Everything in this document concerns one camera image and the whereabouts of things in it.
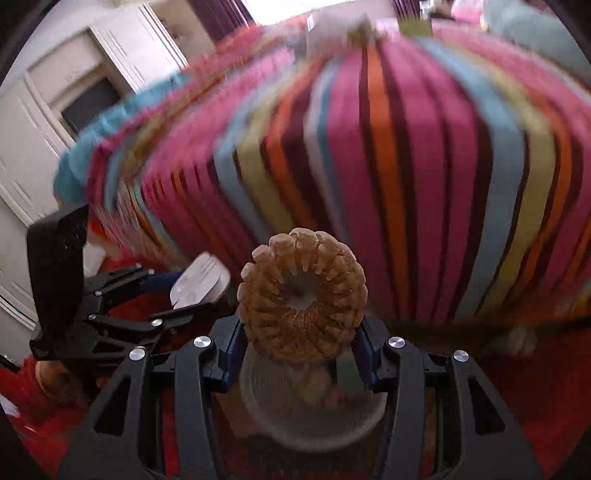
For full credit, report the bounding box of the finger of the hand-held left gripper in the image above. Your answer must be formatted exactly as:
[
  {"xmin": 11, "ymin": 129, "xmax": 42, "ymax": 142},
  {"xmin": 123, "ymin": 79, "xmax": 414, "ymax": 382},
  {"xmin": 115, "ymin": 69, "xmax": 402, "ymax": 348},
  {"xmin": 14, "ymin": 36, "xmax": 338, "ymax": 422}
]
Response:
[
  {"xmin": 82, "ymin": 265, "xmax": 183, "ymax": 319},
  {"xmin": 88, "ymin": 302, "xmax": 232, "ymax": 340}
]

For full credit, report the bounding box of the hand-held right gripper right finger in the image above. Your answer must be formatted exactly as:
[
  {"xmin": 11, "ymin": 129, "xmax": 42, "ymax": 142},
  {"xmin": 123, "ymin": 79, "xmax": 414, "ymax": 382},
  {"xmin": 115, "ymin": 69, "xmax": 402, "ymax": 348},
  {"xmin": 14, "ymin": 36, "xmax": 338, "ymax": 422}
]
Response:
[{"xmin": 351, "ymin": 318, "xmax": 546, "ymax": 480}]

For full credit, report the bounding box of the purple curtain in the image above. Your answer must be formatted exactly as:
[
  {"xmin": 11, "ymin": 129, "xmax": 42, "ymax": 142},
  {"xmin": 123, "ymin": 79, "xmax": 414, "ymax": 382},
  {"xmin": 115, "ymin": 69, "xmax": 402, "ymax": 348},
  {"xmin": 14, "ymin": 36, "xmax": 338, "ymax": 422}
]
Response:
[{"xmin": 189, "ymin": 0, "xmax": 257, "ymax": 31}]

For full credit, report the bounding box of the striped bed sheet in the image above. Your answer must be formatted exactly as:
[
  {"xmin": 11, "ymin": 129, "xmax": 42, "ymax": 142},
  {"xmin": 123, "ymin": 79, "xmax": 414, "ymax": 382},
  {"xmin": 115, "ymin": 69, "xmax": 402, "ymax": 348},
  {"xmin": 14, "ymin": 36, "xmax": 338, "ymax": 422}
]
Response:
[{"xmin": 88, "ymin": 23, "xmax": 591, "ymax": 333}]

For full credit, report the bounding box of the white wall cabinet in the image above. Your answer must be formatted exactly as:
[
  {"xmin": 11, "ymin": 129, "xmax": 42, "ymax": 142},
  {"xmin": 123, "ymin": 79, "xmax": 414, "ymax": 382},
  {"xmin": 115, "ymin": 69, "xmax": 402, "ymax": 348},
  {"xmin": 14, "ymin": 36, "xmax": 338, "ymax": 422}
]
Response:
[{"xmin": 0, "ymin": 0, "xmax": 195, "ymax": 324}]

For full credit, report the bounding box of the large light green box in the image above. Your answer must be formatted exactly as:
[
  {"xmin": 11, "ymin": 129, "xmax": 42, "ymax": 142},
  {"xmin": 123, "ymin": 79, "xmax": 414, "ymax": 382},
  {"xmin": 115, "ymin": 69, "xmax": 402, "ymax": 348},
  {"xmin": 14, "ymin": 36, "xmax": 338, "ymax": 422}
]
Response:
[{"xmin": 399, "ymin": 11, "xmax": 433, "ymax": 38}]

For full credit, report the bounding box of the grey plastic mesh basket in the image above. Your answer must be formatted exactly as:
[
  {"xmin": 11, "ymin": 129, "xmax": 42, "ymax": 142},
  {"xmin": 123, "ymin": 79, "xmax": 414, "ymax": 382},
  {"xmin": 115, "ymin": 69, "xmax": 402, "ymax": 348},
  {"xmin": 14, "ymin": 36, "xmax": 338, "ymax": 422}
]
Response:
[{"xmin": 239, "ymin": 342, "xmax": 389, "ymax": 455}]

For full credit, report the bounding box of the dark screen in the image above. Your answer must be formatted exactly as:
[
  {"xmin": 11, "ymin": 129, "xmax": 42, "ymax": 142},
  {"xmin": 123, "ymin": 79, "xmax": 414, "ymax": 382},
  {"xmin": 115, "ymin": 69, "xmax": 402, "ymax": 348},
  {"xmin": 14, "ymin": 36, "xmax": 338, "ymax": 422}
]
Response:
[{"xmin": 60, "ymin": 76, "xmax": 123, "ymax": 134}]

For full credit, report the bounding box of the white plastic packet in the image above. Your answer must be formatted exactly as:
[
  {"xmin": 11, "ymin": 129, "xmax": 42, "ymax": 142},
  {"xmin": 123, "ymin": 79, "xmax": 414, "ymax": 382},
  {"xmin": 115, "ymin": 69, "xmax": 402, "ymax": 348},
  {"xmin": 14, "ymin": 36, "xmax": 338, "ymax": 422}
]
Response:
[{"xmin": 170, "ymin": 251, "xmax": 232, "ymax": 309}]

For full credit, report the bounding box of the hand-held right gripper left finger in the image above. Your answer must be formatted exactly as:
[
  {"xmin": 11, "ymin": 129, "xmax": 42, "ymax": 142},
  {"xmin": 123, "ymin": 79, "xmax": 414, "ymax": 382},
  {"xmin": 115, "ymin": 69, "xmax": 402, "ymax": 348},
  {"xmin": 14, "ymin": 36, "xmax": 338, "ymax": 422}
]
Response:
[{"xmin": 55, "ymin": 318, "xmax": 245, "ymax": 480}]

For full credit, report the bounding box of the light blue bone-print pillow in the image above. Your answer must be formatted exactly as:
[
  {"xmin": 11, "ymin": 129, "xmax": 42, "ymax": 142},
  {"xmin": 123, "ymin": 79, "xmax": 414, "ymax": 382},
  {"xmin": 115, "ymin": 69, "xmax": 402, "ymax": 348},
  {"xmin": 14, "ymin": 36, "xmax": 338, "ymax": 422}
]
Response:
[{"xmin": 485, "ymin": 0, "xmax": 583, "ymax": 51}]

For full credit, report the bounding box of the person's left hand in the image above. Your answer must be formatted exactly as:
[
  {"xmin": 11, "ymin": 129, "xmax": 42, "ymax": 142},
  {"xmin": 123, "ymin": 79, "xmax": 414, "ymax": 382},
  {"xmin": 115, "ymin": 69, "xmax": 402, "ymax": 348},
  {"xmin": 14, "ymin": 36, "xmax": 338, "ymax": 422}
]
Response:
[{"xmin": 36, "ymin": 360, "xmax": 93, "ymax": 403}]

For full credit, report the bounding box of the red shaggy rug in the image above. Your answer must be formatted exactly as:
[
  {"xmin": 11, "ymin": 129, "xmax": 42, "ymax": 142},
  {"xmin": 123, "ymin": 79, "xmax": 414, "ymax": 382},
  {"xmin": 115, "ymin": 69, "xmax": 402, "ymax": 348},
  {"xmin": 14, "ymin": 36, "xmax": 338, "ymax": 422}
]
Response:
[{"xmin": 0, "ymin": 258, "xmax": 591, "ymax": 480}]

